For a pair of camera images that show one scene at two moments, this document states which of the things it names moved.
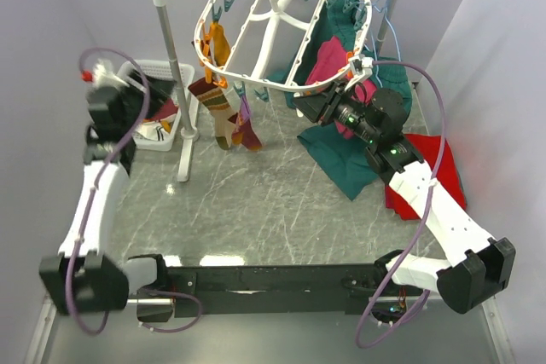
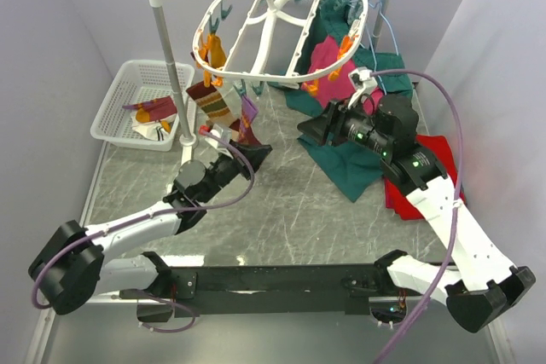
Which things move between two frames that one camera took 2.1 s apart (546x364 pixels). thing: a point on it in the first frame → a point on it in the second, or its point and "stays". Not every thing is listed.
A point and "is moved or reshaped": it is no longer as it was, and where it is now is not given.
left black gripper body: x=133 y=98 → x=223 y=170
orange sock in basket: x=166 y=125 stays
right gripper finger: x=322 y=100 → x=316 y=128
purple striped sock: x=245 y=133 is moved or reshaped
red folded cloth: x=440 y=159 stays
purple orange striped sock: x=168 y=109 stays
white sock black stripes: x=151 y=130 stays
